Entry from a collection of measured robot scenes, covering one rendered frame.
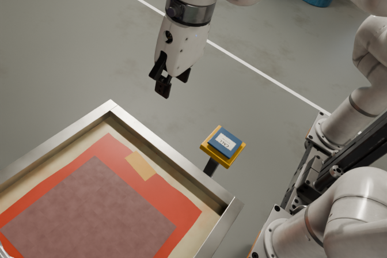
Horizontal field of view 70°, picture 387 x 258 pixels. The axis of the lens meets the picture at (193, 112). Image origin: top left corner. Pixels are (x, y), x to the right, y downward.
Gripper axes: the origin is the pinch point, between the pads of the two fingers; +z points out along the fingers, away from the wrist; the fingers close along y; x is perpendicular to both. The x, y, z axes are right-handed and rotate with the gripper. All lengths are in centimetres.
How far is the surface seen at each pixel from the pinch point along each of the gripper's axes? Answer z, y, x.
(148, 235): 43.1, -13.2, -10.9
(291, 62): 139, 263, -6
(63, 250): 43, -29, 4
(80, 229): 43.0, -23.2, 4.4
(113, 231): 43.0, -18.4, -2.7
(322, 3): 132, 450, 11
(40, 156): 40, -17, 28
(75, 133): 39.6, -5.0, 26.8
